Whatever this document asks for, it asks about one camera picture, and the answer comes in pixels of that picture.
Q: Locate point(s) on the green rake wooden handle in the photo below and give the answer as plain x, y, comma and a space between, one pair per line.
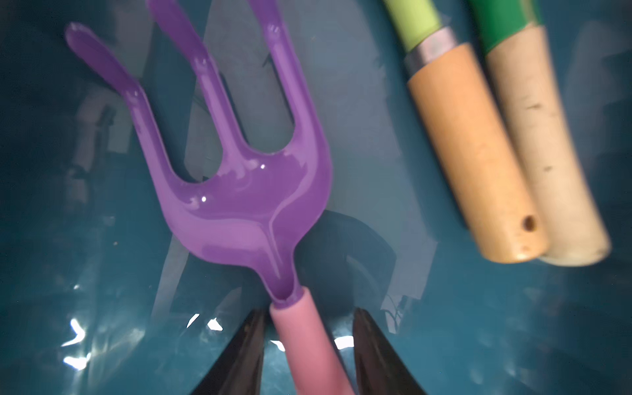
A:
519, 62

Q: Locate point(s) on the teal plastic storage box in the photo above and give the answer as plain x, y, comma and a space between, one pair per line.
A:
98, 296

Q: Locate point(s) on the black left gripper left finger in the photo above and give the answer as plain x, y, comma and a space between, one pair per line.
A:
238, 369

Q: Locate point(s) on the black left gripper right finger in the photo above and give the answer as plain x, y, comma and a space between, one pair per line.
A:
379, 369

